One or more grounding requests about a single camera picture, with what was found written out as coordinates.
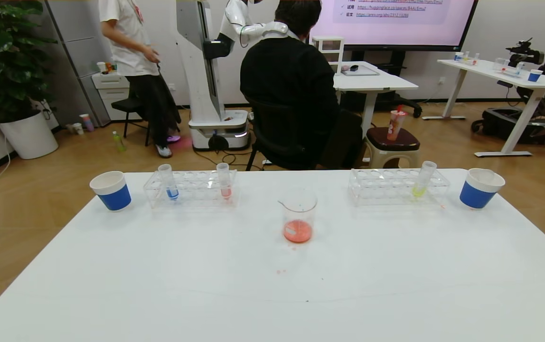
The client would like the blue pigment test tube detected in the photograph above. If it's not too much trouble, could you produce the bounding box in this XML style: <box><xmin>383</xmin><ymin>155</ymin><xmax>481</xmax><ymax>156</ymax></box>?
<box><xmin>158</xmin><ymin>164</ymin><xmax>179</xmax><ymax>200</ymax></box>

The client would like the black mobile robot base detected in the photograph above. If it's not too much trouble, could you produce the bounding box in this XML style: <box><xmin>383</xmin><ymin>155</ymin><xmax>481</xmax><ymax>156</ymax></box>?
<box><xmin>472</xmin><ymin>107</ymin><xmax>545</xmax><ymax>145</ymax></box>

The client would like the pink pigment test tube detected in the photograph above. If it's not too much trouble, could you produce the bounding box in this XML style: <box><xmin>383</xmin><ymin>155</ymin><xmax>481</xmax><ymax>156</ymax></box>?
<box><xmin>216</xmin><ymin>163</ymin><xmax>233</xmax><ymax>200</ymax></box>

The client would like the clear glass beaker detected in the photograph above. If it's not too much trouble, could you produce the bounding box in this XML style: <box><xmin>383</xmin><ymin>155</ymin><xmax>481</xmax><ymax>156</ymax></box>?
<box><xmin>278</xmin><ymin>188</ymin><xmax>319</xmax><ymax>245</ymax></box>

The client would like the clear acrylic test tube rack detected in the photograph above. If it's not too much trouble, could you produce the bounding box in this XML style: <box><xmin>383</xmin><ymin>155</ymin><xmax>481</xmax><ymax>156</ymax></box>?
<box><xmin>143</xmin><ymin>170</ymin><xmax>238</xmax><ymax>209</ymax></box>
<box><xmin>348</xmin><ymin>168</ymin><xmax>451</xmax><ymax>207</ymax></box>

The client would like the yellow pigment test tube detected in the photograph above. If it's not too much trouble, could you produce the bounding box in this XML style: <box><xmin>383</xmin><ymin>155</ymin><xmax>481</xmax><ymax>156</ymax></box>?
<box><xmin>412</xmin><ymin>161</ymin><xmax>438</xmax><ymax>198</ymax></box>

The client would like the black office chair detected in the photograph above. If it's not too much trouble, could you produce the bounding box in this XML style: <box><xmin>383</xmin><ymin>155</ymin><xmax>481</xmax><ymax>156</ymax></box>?
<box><xmin>245</xmin><ymin>95</ymin><xmax>363</xmax><ymax>171</ymax></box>

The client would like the person in black sweater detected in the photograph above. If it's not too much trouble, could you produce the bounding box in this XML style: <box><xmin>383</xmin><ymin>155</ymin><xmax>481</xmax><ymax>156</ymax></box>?
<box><xmin>240</xmin><ymin>0</ymin><xmax>349</xmax><ymax>169</ymax></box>

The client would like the brown cushioned stool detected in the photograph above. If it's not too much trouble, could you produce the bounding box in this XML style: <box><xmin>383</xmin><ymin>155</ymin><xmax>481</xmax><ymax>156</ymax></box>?
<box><xmin>365</xmin><ymin>126</ymin><xmax>421</xmax><ymax>169</ymax></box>

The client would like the drink cup with red straw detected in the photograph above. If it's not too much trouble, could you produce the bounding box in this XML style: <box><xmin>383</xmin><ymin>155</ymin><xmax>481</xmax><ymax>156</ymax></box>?
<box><xmin>386</xmin><ymin>105</ymin><xmax>407</xmax><ymax>142</ymax></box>

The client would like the white desktop drawer box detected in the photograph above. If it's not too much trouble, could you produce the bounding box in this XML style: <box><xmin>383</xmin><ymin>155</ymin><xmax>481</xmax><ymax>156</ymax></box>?
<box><xmin>311</xmin><ymin>36</ymin><xmax>345</xmax><ymax>76</ymax></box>

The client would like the grey flat tray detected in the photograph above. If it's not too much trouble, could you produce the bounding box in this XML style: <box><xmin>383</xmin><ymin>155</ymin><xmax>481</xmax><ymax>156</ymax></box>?
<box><xmin>341</xmin><ymin>64</ymin><xmax>380</xmax><ymax>76</ymax></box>

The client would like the white rectangular desk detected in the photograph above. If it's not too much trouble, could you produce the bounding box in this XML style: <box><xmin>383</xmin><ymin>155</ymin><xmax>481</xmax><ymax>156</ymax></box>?
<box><xmin>332</xmin><ymin>61</ymin><xmax>419</xmax><ymax>130</ymax></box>

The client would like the white neck massager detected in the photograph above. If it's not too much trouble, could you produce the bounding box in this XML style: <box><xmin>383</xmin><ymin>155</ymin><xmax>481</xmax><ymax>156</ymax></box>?
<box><xmin>263</xmin><ymin>21</ymin><xmax>297</xmax><ymax>38</ymax></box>

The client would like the white humanoid robot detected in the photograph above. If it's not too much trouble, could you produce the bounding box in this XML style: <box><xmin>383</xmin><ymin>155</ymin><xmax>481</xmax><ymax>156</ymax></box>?
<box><xmin>176</xmin><ymin>0</ymin><xmax>273</xmax><ymax>151</ymax></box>

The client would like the blue white paper cup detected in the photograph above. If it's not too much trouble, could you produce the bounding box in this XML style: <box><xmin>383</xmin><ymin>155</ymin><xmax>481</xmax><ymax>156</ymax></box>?
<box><xmin>460</xmin><ymin>168</ymin><xmax>506</xmax><ymax>210</ymax></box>
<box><xmin>89</xmin><ymin>171</ymin><xmax>132</xmax><ymax>211</ymax></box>

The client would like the black metal chair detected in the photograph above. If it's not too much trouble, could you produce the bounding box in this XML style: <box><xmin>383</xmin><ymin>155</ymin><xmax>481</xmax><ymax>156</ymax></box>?
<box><xmin>111</xmin><ymin>97</ymin><xmax>152</xmax><ymax>146</ymax></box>

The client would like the white drawer cabinet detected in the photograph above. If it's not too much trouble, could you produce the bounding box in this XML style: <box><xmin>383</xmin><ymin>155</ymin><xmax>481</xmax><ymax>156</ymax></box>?
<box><xmin>91</xmin><ymin>71</ymin><xmax>133</xmax><ymax>120</ymax></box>

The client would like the large display screen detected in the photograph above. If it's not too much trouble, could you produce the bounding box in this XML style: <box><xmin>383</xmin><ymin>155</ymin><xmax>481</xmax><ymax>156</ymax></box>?
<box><xmin>318</xmin><ymin>0</ymin><xmax>479</xmax><ymax>52</ymax></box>

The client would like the person in white t-shirt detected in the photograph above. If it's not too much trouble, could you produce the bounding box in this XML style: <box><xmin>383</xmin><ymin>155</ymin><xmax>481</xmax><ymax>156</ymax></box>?
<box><xmin>99</xmin><ymin>0</ymin><xmax>182</xmax><ymax>158</ymax></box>

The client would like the tall grey cabinet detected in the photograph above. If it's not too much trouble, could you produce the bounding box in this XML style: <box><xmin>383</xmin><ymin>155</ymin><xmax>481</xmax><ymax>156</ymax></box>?
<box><xmin>45</xmin><ymin>0</ymin><xmax>112</xmax><ymax>126</ymax></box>

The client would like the white desk with T-legs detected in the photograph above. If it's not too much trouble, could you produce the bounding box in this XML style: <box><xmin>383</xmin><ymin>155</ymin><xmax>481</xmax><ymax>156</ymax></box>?
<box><xmin>422</xmin><ymin>58</ymin><xmax>545</xmax><ymax>157</ymax></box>

